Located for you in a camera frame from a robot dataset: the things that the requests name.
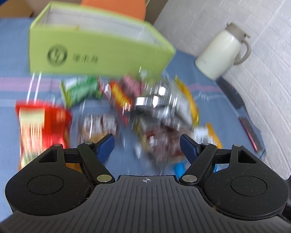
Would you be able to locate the small green candy packet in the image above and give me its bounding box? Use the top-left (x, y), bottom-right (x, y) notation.
top-left (60, 76), bottom-right (102, 108)

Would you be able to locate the silver foil snack packet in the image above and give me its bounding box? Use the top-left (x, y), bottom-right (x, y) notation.
top-left (134, 78), bottom-right (194, 129)

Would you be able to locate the blue striped tablecloth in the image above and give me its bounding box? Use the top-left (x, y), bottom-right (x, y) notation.
top-left (0, 18), bottom-right (253, 221)

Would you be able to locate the white orange small packet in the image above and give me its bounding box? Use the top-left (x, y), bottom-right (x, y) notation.
top-left (193, 123), bottom-right (223, 149)

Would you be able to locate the green cardboard box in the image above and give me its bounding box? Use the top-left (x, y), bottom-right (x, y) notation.
top-left (28, 2), bottom-right (176, 77)

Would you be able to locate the dark red snack packet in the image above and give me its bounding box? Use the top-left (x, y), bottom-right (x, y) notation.
top-left (135, 116), bottom-right (185, 166)

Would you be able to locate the round cake clear packet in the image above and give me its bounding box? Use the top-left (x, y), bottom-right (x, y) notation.
top-left (78, 114), bottom-right (118, 143)

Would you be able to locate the red chips bag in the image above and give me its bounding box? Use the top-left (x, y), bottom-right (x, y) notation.
top-left (15, 100), bottom-right (72, 169)

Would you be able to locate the blue cookie packet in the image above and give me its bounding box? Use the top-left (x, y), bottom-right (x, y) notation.
top-left (172, 161), bottom-right (221, 179)

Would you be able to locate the black power strip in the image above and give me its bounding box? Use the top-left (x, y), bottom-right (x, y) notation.
top-left (216, 77), bottom-right (245, 110)

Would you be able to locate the red orange label snack bar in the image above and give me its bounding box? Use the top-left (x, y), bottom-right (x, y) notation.
top-left (108, 81), bottom-right (132, 126)

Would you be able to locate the cream thermos jug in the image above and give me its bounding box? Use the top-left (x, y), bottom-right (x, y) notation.
top-left (195, 23), bottom-right (251, 81)

